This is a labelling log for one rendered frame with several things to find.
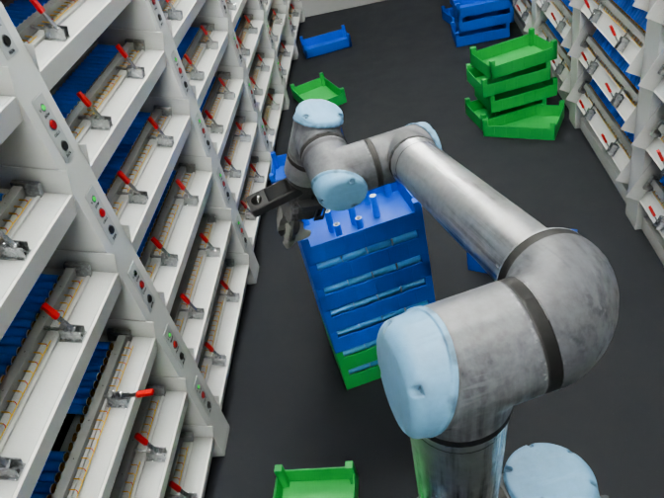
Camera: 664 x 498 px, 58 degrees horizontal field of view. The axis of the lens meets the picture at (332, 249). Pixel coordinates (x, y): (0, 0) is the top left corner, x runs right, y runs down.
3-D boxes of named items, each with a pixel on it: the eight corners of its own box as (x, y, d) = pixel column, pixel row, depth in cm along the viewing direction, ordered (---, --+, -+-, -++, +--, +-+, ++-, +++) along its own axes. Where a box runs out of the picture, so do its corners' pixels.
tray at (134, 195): (191, 128, 181) (188, 85, 172) (133, 259, 134) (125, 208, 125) (123, 123, 180) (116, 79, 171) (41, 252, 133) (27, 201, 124)
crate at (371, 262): (400, 210, 168) (396, 187, 163) (428, 252, 152) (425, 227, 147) (298, 245, 165) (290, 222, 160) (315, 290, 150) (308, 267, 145)
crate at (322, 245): (396, 187, 163) (392, 162, 158) (425, 227, 147) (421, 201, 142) (290, 222, 160) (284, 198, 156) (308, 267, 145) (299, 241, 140)
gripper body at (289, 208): (323, 222, 133) (334, 184, 124) (287, 229, 130) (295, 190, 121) (310, 198, 137) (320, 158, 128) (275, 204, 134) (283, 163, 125)
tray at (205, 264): (231, 231, 205) (230, 198, 196) (196, 373, 158) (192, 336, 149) (172, 226, 204) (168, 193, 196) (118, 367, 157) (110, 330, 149)
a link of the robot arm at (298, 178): (296, 176, 116) (279, 142, 121) (292, 194, 120) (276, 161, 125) (338, 170, 120) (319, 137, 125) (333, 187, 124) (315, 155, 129)
